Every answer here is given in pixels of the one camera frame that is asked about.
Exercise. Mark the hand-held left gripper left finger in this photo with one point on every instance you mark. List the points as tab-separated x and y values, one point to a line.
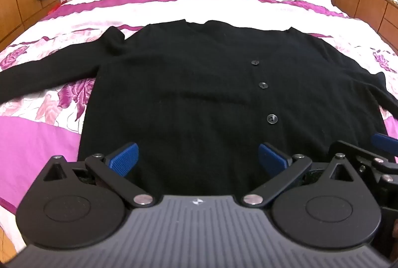
123	159

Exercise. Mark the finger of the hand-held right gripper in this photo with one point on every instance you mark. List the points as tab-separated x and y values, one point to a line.
357	151
385	142

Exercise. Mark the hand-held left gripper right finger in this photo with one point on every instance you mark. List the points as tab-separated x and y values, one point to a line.
273	159

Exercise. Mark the red paper bag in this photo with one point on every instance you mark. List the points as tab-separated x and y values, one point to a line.
57	6

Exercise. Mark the pink floral striped bedspread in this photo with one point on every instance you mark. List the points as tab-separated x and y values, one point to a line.
217	4

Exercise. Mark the black button cardigan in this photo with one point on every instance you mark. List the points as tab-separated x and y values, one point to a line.
202	94

